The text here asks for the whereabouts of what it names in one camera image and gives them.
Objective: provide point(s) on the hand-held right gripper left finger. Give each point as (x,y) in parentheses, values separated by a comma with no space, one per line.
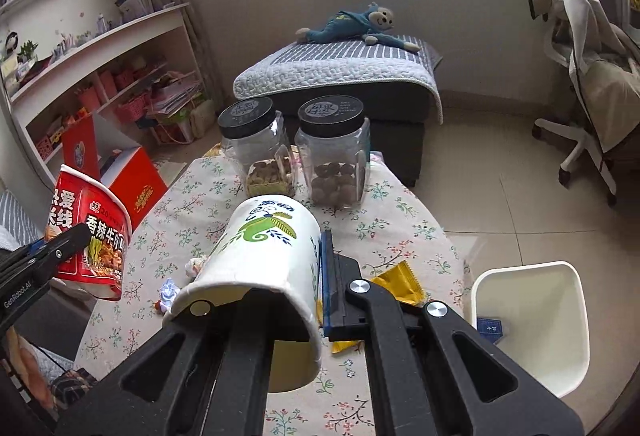
(235,341)

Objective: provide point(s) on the stack of papers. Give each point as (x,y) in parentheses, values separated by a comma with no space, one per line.
(172,96)

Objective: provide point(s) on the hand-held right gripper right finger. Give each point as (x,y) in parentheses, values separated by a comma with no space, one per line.
(327,281)

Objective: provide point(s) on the red instant noodle cup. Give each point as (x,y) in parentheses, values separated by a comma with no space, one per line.
(100,216)

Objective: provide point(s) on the white trash bin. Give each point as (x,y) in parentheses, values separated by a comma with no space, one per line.
(550,316)

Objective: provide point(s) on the dark ottoman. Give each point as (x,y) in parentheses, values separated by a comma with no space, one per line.
(395,109)

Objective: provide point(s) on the white office chair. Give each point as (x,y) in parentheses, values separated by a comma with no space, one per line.
(575,136)

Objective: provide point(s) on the white paper cup green print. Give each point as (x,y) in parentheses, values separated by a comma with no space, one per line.
(270,241)

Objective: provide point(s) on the cream jacket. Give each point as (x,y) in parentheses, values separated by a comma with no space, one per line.
(590,16)

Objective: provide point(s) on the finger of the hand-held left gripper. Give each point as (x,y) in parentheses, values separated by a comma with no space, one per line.
(65,246)

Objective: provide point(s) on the plaid cloth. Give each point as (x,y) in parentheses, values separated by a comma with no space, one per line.
(70,386)

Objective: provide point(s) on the small green plant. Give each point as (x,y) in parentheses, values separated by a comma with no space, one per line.
(27,50)

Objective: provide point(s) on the blue packet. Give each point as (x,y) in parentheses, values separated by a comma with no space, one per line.
(492,328)

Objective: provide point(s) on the blue plush monkey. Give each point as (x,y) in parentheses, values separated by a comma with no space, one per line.
(350,24)

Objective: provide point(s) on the grey striped cushion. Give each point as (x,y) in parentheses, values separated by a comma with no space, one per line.
(15,216)

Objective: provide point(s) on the red gift box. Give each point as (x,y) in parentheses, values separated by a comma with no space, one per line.
(145,186)

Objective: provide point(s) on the small doll figure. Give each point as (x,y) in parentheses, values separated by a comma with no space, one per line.
(11,42)

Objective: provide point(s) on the white bookshelf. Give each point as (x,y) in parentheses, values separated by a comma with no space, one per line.
(150,22)

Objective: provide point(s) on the purple candy wrapper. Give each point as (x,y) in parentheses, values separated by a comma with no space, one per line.
(170,293)

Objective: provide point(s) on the small clear container of nuts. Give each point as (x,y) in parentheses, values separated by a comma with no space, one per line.
(267,174)

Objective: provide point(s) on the white bag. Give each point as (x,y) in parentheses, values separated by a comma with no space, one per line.
(202,116)

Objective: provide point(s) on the pink plastic basket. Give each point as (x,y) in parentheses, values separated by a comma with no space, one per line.
(132,109)

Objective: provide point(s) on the white pink candy wrapper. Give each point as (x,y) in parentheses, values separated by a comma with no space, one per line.
(195,264)

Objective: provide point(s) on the yellow snack wrapper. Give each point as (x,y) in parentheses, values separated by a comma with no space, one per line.
(400,283)

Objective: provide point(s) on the clear jar black lid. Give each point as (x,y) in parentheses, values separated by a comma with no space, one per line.
(247,114)
(330,111)

